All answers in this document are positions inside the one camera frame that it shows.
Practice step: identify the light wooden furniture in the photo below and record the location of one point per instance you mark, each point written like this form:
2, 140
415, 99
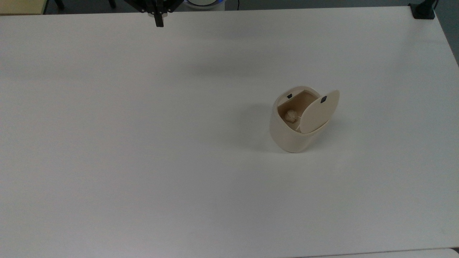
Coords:
21, 6

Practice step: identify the cream trash bin body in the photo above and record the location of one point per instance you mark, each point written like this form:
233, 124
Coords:
287, 138

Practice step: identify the crumpled paper ball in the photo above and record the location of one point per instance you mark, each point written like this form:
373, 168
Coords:
290, 115

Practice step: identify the cream trash bin lid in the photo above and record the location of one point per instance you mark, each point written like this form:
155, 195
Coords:
319, 113

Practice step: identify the black chair leg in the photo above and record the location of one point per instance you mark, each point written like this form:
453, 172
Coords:
112, 3
59, 3

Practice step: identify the black table clamp mount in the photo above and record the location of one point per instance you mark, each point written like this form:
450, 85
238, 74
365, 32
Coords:
423, 10

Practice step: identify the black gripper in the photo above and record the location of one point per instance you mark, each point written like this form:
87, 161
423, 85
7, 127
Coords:
143, 4

